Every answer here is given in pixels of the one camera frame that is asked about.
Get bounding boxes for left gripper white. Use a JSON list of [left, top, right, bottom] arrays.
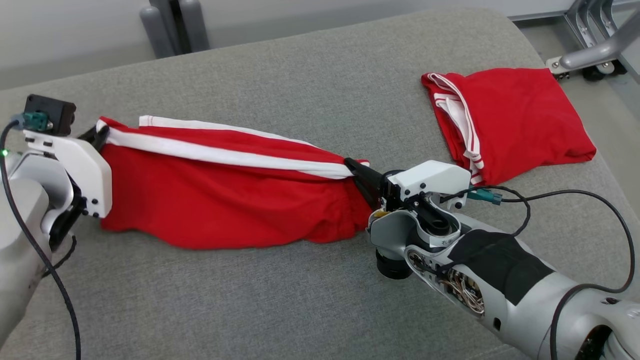
[[22, 125, 114, 220]]

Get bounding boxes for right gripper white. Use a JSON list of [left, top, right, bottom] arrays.
[[344, 157, 472, 212]]

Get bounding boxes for red shorts white stripes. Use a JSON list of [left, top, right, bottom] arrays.
[[95, 115, 373, 251]]

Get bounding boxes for red basketball jersey white sleeves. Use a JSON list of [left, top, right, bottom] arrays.
[[421, 67, 597, 187]]

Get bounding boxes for grey metal wheeled stand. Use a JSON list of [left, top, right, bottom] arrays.
[[545, 0, 640, 83]]

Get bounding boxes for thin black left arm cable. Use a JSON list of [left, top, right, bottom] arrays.
[[42, 234, 79, 279]]

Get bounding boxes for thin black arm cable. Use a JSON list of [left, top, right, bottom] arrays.
[[42, 234, 79, 279], [440, 185, 532, 237]]

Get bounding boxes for right camera cable teal plug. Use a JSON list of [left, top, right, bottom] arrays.
[[467, 186, 637, 360]]

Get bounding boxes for grey cylindrical post foot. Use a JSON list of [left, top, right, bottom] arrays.
[[140, 5, 176, 60], [179, 0, 211, 52]]

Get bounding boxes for grey metal partition post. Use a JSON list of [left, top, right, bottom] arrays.
[[150, 0, 195, 55]]

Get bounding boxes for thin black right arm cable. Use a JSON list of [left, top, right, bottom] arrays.
[[440, 185, 532, 237]]

